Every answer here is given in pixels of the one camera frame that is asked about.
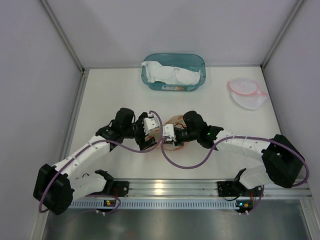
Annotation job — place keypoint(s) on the perforated cable duct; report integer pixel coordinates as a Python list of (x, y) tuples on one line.
[(161, 204)]

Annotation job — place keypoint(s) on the aluminium front rail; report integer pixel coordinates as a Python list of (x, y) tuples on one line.
[(202, 189)]

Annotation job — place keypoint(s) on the small white mesh laundry bag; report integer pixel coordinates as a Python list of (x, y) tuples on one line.
[(247, 94)]

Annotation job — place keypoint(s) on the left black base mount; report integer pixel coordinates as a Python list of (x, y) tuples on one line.
[(116, 188)]

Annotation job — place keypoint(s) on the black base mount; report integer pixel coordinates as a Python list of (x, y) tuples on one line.
[(233, 189), (116, 188)]

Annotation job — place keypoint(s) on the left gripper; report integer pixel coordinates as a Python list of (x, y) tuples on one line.
[(144, 141)]

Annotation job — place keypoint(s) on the white bra in bin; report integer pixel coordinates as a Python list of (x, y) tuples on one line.
[(170, 75)]

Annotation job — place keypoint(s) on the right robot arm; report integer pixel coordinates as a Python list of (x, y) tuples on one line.
[(280, 161)]

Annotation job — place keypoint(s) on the aluminium corner post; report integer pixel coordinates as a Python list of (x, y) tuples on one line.
[(291, 16), (61, 33)]

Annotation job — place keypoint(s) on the floral pink laundry bag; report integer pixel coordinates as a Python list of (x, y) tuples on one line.
[(178, 122)]

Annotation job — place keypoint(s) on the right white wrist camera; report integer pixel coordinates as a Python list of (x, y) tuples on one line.
[(168, 133)]

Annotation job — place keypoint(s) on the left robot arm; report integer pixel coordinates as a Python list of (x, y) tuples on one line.
[(59, 184)]

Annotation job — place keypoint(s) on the left aluminium corner post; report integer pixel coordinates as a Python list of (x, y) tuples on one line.
[(61, 33)]

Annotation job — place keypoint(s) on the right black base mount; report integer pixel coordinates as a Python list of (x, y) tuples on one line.
[(233, 189)]

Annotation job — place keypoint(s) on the right aluminium corner post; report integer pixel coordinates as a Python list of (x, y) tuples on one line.
[(291, 16)]

